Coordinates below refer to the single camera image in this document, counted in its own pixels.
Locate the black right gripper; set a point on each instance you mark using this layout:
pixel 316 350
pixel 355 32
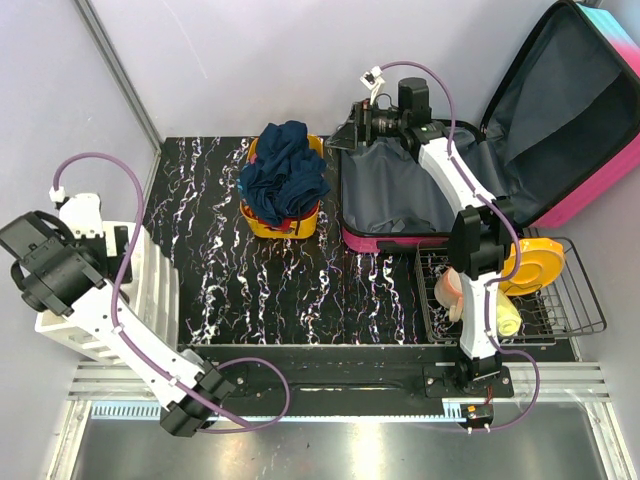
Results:
pixel 351 134

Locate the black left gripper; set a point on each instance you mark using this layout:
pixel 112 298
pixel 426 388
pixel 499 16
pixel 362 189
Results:
pixel 114 266

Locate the navy blue garment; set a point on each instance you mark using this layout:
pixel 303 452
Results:
pixel 287 177

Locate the orange plastic basket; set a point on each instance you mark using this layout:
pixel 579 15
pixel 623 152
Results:
pixel 292 228

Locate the teal and pink kids suitcase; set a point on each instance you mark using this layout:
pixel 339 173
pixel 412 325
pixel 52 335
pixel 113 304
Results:
pixel 563 125

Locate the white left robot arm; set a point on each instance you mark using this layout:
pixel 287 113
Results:
pixel 56 275

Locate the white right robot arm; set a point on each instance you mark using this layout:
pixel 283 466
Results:
pixel 403 181

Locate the white compartment organizer box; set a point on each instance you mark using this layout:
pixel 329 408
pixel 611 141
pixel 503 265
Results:
pixel 153 294

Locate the black marble pattern mat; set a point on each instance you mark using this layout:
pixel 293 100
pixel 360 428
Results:
pixel 236 288

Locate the pink plastic cup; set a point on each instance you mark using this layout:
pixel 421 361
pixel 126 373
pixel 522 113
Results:
pixel 449 294

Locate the yellow-green plastic cup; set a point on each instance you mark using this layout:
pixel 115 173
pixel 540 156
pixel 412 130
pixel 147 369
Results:
pixel 508 318

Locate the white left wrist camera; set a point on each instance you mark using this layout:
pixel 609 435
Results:
pixel 81 213

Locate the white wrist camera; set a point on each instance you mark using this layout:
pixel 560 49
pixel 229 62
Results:
pixel 81 213
pixel 373 80

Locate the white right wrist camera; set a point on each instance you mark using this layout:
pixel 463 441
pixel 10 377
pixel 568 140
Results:
pixel 373 80

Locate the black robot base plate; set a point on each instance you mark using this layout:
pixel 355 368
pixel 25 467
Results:
pixel 416 368

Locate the black wire dish rack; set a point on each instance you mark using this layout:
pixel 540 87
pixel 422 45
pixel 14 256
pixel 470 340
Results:
pixel 567 308

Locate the aluminium slotted rail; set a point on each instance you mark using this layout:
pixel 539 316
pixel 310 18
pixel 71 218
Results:
pixel 259 395

